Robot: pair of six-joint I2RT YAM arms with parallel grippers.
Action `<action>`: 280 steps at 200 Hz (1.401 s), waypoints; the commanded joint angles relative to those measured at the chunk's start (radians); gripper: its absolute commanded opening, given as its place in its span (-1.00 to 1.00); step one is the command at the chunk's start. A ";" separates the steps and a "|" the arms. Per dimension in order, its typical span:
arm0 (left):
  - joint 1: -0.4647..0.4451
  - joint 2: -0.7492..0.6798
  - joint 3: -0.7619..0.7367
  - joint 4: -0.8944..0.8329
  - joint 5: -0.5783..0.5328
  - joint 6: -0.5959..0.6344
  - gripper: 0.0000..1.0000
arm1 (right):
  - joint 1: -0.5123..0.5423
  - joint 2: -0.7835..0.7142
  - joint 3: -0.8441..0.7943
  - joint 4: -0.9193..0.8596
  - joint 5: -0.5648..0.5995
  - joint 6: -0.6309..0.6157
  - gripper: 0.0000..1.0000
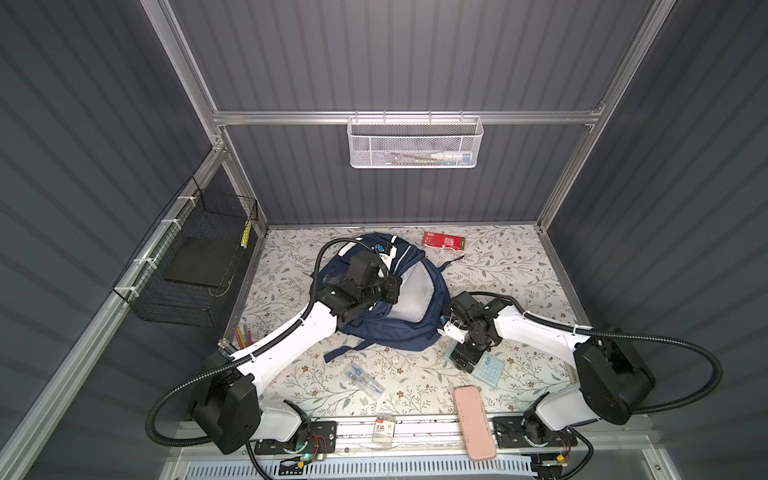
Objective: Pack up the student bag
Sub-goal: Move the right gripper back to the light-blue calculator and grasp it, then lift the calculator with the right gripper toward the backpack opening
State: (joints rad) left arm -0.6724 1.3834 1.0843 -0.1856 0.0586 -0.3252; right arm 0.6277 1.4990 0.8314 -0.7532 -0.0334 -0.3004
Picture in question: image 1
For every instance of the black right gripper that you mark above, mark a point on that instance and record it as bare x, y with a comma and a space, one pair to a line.
469, 356

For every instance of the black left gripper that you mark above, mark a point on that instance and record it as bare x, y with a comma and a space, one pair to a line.
390, 283

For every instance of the navy blue student backpack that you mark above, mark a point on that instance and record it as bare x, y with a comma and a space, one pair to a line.
414, 320

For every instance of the light blue calculator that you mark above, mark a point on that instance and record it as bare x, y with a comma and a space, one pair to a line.
482, 366

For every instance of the clear plastic pen pack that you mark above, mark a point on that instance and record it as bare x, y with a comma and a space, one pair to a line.
364, 382

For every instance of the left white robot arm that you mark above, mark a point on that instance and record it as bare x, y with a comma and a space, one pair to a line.
227, 407

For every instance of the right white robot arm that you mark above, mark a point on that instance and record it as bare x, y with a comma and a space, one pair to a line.
612, 379

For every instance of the red card packet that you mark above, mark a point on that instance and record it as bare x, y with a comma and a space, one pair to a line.
443, 241

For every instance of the cup of coloured pencils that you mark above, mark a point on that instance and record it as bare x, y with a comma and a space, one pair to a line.
241, 338

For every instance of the yellow tag on basket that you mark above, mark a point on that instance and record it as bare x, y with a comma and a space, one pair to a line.
244, 241

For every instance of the pink pencil case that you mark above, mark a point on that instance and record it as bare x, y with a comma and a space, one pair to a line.
474, 425

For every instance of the small clear eraser box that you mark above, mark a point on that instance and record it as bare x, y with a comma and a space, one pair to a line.
384, 431

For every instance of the white glue bottle in basket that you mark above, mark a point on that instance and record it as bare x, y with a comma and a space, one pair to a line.
454, 157

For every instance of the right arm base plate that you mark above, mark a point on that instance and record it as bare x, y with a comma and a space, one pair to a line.
516, 431

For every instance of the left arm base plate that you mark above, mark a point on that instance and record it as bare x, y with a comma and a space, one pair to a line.
318, 437

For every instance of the white wire mesh basket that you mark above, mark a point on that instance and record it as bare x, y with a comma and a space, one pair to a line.
407, 141

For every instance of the black wire mesh basket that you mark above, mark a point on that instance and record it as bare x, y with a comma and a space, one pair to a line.
193, 267

